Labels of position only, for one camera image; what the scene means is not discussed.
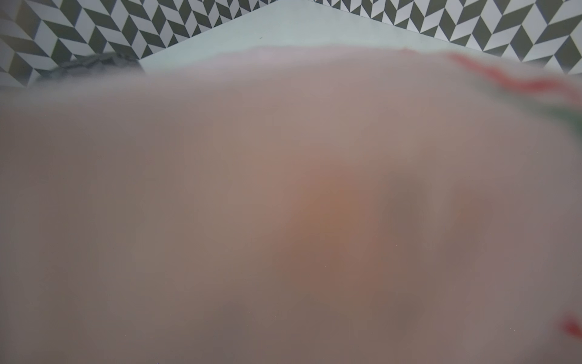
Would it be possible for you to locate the pink plastic bag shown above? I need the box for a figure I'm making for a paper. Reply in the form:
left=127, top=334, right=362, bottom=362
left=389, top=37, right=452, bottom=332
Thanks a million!
left=1, top=46, right=581, bottom=363

